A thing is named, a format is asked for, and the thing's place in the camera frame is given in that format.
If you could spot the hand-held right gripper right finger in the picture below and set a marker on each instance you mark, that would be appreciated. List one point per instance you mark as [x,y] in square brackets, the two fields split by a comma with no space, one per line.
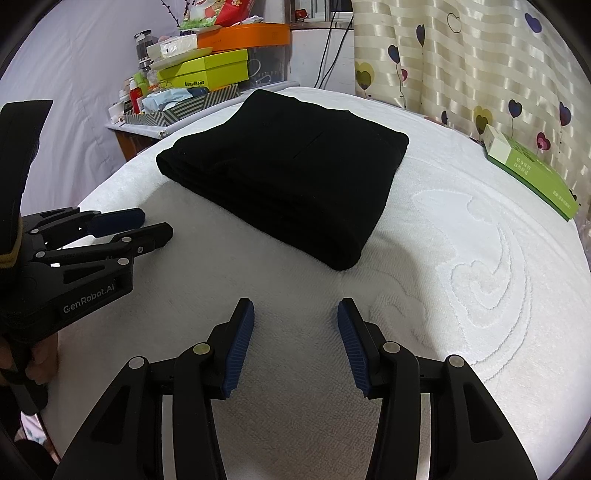
[353,350]

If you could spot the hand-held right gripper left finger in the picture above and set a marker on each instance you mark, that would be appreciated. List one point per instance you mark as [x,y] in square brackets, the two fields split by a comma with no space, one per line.
[238,350]

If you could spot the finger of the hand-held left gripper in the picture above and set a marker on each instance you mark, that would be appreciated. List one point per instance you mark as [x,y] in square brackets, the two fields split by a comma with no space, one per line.
[147,235]
[115,220]

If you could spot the black pants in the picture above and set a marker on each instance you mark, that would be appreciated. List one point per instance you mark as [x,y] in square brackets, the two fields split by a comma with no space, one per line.
[286,170]

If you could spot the person's left hand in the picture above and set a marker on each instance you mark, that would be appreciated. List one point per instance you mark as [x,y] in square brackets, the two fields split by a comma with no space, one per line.
[44,360]

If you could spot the wooden nightstand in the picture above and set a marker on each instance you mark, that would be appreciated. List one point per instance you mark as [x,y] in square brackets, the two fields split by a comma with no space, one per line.
[134,143]

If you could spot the white embossed towel blanket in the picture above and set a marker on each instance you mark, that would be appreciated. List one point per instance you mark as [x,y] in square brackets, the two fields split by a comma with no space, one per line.
[438,277]

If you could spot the red bottle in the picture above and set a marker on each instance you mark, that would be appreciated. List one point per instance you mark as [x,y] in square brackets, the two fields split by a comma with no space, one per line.
[136,99]

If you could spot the light blue tissue pack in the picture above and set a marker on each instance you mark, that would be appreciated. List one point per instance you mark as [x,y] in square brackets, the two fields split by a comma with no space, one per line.
[161,99]

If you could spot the striped grey box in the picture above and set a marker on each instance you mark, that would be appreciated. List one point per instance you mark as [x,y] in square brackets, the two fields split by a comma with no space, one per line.
[198,106]

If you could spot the glass jar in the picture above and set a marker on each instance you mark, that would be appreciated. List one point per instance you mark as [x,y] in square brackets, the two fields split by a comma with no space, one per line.
[144,48]

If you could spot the yellow-green shoe box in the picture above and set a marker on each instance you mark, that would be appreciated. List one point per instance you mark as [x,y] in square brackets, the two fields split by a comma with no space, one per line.
[207,69]

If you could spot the white tissue pack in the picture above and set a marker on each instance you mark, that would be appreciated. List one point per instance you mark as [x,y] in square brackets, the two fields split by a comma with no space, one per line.
[173,46]

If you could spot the clear plastic storage box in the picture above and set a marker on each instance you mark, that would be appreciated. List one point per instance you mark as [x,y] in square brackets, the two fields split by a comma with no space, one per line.
[272,69]

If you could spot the orange box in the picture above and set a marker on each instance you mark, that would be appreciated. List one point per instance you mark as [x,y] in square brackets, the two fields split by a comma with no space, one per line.
[249,37]

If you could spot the red snack packet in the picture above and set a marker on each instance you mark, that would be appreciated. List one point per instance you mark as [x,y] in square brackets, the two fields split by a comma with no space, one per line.
[231,11]

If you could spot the flat green and white box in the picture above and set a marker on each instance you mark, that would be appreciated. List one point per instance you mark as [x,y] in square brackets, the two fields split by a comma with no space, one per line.
[531,170]

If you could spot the heart print cream curtain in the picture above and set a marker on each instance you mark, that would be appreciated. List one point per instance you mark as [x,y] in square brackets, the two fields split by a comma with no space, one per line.
[461,55]

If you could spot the window frame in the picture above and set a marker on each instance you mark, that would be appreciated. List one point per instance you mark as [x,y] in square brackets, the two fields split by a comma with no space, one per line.
[323,9]

